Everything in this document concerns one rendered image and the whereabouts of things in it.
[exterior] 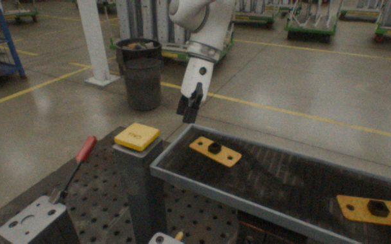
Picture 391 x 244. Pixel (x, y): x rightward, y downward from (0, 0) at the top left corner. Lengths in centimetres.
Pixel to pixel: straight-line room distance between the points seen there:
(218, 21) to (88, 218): 74
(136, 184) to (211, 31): 38
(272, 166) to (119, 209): 66
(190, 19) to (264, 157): 34
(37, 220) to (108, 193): 53
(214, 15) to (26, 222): 55
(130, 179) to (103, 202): 50
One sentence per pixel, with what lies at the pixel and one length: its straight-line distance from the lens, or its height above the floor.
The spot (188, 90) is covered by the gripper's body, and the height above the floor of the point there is 117.
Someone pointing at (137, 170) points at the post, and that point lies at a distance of 48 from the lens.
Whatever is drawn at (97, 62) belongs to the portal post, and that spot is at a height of 30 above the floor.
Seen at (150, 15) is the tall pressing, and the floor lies 71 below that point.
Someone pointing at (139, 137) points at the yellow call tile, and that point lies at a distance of 47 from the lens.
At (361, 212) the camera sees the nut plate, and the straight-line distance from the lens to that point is 39.
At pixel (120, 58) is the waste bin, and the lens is 274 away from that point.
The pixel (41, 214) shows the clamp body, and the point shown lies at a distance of 53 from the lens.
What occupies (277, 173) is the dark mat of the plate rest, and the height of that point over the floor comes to 116.
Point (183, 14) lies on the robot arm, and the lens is 59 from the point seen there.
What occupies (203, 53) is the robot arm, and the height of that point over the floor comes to 125.
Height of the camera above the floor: 142
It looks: 32 degrees down
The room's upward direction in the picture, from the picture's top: straight up
